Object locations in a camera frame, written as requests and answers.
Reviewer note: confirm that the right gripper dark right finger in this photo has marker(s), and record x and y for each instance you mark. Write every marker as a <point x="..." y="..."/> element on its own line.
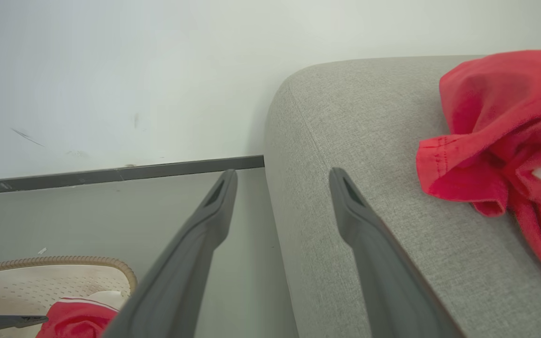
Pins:
<point x="383" y="272"/>

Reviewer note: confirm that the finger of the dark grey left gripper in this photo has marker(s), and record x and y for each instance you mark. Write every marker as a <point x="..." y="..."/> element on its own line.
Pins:
<point x="3" y="323"/>

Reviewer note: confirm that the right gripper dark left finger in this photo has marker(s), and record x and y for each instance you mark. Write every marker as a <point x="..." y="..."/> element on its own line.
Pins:
<point x="181" y="272"/>

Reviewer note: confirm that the red garment thin white stripes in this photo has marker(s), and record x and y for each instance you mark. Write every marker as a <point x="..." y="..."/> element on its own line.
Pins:
<point x="75" y="321"/>

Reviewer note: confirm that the red garment wide white stripes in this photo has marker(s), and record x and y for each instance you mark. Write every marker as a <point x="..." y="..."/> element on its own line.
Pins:
<point x="496" y="103"/>

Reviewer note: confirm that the grey fabric sofa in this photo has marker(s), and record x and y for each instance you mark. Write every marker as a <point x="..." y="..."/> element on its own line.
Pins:
<point x="369" y="141"/>

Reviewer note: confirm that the cream perforated laundry basket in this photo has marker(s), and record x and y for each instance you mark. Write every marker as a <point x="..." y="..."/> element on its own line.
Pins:
<point x="26" y="286"/>

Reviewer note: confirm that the black skirting board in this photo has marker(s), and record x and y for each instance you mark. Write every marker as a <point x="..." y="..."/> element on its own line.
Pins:
<point x="111" y="175"/>

